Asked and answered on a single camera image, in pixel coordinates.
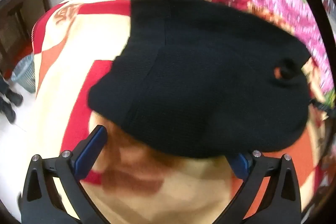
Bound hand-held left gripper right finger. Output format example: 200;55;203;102
218;149;302;224

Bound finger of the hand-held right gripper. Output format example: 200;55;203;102
310;98;336;119

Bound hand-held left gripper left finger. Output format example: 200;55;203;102
21;124;116;224

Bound black pants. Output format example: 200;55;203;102
88;0;313;159

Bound checked red yellow printed blanket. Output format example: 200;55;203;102
31;0;336;224

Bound black shoe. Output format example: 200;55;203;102
0;98;17;125
5;89;24;106

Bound grey mesh basket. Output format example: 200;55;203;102
10;53;36;93

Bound pink printed quilt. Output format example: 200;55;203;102
241;0;336;93

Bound dark wooden table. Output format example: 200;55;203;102
0;0;51;75

